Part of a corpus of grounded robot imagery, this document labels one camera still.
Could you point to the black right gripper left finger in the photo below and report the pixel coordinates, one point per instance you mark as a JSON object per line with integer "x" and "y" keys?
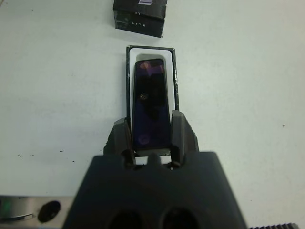
{"x": 118, "y": 140}

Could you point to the black smartphone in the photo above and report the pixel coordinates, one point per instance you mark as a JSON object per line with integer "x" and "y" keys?
{"x": 151, "y": 107}

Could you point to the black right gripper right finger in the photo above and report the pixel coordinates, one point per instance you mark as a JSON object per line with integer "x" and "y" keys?
{"x": 183, "y": 136}

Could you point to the black box lid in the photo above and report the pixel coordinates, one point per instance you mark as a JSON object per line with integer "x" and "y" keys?
{"x": 140, "y": 21}

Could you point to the black box base white insert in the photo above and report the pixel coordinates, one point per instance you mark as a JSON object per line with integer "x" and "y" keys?
{"x": 172, "y": 66}

